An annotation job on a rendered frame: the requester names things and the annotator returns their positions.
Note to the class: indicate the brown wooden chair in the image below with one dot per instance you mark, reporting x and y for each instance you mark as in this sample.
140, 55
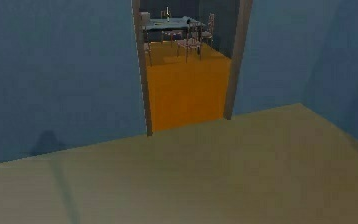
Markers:
208, 30
172, 33
190, 42

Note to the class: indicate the blue-grey dining table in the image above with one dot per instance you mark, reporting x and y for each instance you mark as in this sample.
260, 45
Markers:
173, 24

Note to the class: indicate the dark bottle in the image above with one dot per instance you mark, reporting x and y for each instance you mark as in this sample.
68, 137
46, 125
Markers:
168, 15

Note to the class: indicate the white box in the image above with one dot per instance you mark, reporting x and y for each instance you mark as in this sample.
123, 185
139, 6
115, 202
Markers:
145, 17

